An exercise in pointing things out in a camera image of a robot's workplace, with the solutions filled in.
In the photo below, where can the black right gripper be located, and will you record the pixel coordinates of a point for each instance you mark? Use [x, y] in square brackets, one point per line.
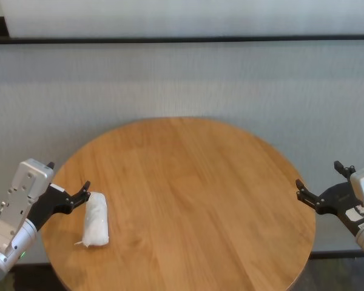
[339, 200]

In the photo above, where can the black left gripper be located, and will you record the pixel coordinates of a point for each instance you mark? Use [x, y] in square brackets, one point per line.
[48, 203]

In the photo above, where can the white plastic-wrapped sandbag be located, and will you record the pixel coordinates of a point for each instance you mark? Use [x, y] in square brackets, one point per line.
[95, 218]

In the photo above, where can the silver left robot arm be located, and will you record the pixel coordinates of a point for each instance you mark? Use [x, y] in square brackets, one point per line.
[24, 239]

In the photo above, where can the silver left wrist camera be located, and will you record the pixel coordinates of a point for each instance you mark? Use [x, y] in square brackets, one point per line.
[33, 175]

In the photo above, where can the black horizontal rail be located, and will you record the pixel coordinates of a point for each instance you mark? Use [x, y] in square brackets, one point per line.
[182, 39]

